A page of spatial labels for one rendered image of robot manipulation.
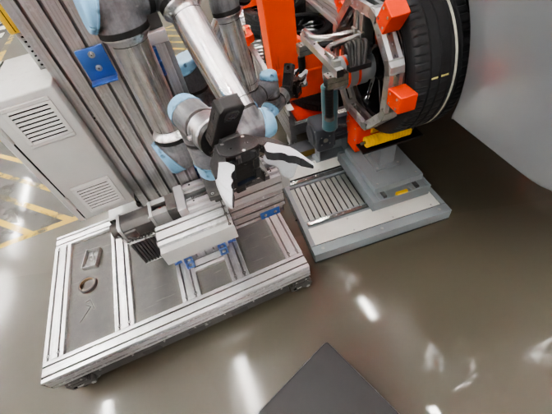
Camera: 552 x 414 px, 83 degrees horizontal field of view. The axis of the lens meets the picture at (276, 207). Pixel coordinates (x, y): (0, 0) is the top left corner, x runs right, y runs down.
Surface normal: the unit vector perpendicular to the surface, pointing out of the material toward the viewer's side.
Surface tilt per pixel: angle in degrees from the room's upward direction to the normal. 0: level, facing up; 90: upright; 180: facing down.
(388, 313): 0
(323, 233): 0
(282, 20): 90
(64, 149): 90
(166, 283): 0
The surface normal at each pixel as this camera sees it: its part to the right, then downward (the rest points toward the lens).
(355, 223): -0.15, -0.65
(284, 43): 0.28, 0.70
